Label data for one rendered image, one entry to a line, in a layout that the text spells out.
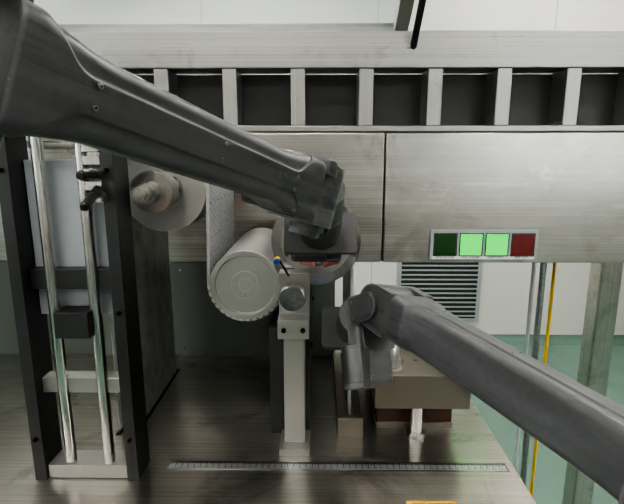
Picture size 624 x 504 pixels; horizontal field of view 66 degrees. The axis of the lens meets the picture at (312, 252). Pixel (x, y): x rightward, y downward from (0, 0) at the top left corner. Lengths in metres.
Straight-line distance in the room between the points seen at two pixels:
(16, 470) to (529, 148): 1.16
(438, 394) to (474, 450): 0.12
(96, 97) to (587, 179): 1.12
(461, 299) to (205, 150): 3.46
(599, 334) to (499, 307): 2.33
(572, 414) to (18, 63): 0.43
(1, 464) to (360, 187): 0.85
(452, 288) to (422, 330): 3.14
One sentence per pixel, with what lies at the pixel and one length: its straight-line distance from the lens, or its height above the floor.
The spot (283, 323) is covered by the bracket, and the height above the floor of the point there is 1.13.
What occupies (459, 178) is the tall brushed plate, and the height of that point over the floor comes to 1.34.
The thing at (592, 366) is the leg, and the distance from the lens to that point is 1.59.
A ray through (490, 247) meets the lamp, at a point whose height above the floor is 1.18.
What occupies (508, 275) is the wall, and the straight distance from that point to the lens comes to 3.81.
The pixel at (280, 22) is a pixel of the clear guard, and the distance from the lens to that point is 1.16.
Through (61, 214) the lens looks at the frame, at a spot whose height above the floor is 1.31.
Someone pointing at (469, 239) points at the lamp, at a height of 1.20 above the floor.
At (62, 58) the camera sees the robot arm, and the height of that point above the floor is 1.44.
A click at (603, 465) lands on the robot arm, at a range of 0.44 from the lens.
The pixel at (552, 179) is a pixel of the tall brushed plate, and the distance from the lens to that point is 1.23.
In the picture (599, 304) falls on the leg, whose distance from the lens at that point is 1.54.
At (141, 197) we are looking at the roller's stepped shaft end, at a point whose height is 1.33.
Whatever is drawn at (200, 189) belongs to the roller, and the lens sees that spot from 0.81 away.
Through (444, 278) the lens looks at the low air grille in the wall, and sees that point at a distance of 3.66.
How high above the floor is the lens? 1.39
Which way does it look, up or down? 11 degrees down
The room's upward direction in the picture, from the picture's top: straight up
